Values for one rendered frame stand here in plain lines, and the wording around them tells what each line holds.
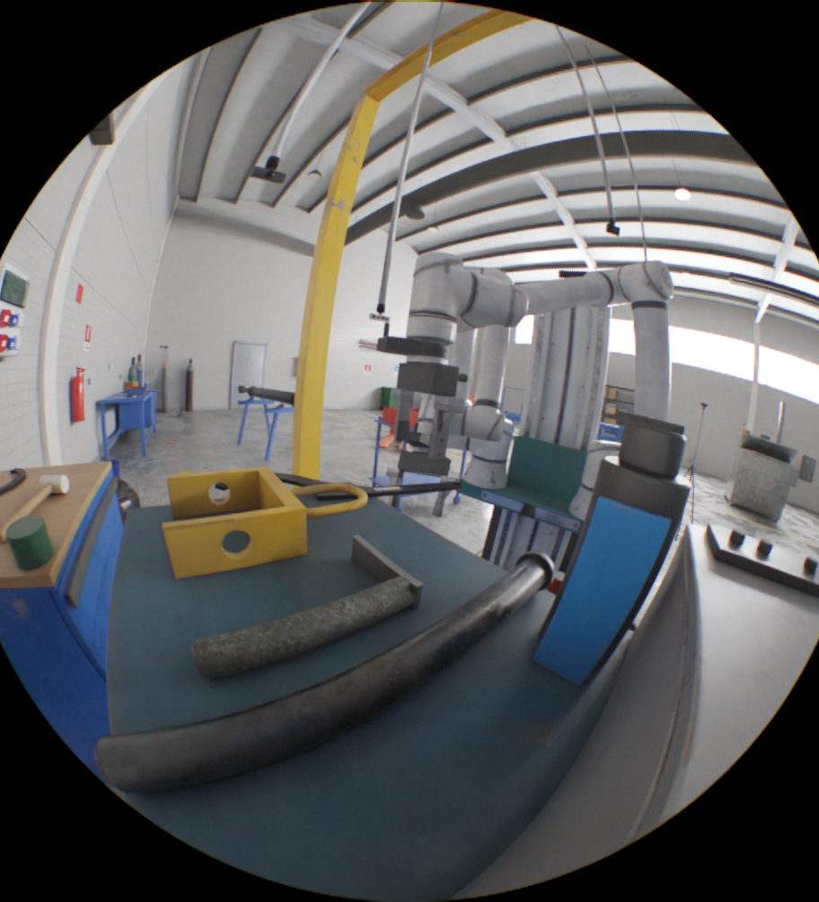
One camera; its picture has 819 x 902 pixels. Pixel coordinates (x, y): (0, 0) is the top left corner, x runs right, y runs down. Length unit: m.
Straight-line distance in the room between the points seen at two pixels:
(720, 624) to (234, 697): 0.27
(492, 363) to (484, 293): 0.45
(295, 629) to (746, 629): 0.27
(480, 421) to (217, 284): 10.04
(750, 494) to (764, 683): 8.39
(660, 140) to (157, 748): 5.99
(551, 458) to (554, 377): 0.35
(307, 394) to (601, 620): 2.03
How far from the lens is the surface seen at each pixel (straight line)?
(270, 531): 0.33
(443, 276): 0.53
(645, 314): 0.95
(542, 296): 0.81
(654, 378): 0.94
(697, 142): 5.88
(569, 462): 1.25
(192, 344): 10.16
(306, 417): 2.11
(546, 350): 1.33
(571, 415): 1.33
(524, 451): 1.29
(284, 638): 0.23
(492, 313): 0.57
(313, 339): 2.11
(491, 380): 0.94
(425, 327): 0.50
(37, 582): 0.70
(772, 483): 8.63
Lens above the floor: 1.26
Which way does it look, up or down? 13 degrees down
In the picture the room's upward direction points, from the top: 7 degrees clockwise
